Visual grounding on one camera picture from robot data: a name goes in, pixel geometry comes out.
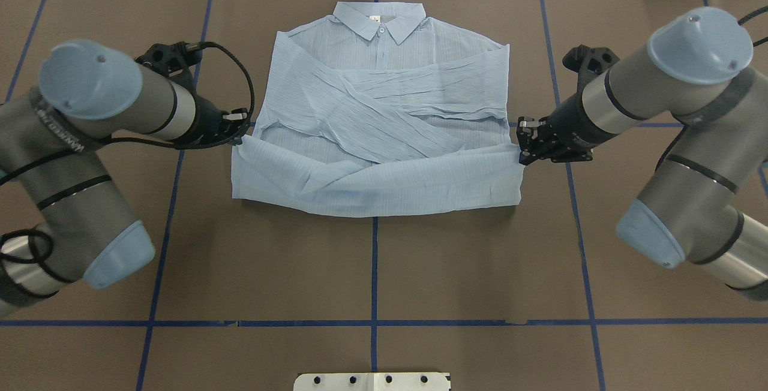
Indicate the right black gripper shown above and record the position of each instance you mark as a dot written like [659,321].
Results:
[566,120]

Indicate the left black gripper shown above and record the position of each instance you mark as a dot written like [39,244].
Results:
[208,119]

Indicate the light blue button shirt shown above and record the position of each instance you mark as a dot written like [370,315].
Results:
[381,110]

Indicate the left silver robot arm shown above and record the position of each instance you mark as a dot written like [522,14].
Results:
[87,97]

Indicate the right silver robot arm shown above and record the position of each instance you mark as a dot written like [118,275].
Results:
[698,69]

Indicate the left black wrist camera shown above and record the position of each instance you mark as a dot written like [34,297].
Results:
[173,61]

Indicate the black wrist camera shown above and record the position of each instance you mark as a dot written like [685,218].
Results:
[589,63]
[173,61]

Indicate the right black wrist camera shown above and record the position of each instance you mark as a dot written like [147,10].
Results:
[589,63]

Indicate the white mast base plate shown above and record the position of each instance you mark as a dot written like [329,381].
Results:
[374,381]

